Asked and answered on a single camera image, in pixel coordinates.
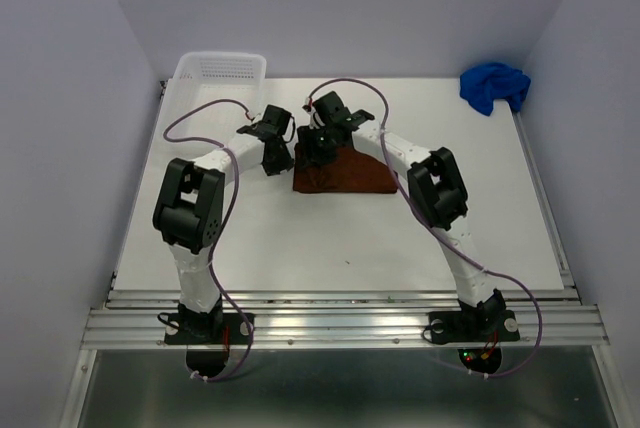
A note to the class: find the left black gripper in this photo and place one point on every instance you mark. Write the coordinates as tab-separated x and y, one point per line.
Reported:
285	162

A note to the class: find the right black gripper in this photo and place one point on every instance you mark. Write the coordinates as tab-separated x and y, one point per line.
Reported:
304	140

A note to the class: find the brown microfiber towel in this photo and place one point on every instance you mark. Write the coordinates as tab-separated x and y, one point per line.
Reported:
351	172

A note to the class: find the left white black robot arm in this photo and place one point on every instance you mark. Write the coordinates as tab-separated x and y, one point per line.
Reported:
194	205

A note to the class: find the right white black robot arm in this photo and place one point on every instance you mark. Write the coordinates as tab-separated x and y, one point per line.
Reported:
437	197

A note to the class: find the white perforated plastic basket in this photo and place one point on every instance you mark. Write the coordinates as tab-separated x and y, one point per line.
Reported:
210	95

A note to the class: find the blue microfiber towel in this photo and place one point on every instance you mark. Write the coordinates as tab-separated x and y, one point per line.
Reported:
481	85

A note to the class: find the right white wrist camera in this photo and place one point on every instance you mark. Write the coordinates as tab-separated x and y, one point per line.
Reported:
315	121

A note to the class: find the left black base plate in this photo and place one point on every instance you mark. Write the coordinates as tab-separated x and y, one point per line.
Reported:
234	332

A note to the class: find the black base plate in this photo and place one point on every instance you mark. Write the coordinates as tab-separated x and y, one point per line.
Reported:
234	332
452	326

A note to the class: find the aluminium rail frame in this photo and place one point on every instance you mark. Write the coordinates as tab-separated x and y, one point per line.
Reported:
338	340

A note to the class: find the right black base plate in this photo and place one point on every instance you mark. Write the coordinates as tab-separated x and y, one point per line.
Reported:
452	326

